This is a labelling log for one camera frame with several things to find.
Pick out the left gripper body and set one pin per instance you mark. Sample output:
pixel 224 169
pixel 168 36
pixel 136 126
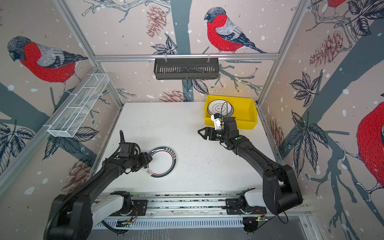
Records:
pixel 142 159

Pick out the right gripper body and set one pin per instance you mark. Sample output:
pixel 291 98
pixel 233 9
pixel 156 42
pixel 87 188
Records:
pixel 220 135

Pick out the white plate red green rim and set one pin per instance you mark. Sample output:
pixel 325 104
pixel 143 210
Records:
pixel 165 162

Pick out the white plate black cloud outline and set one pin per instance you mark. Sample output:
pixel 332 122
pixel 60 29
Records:
pixel 221 107

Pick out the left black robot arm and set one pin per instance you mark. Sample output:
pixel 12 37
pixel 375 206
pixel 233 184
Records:
pixel 71 217

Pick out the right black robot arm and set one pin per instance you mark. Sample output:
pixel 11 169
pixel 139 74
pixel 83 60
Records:
pixel 281 190

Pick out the yellow plastic bin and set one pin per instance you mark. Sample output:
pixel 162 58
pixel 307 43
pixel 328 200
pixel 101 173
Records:
pixel 245 111

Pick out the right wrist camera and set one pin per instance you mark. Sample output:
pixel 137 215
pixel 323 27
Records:
pixel 217 120

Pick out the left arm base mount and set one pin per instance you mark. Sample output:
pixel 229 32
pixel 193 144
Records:
pixel 137 208

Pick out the aluminium rail frame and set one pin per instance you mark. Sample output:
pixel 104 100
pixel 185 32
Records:
pixel 169 205

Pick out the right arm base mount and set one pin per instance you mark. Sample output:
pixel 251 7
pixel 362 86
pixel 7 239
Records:
pixel 239 206

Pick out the black hanging wire basket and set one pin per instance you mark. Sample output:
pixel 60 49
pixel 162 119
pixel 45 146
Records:
pixel 186 69

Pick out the white wire mesh shelf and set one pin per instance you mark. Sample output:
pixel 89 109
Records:
pixel 71 118

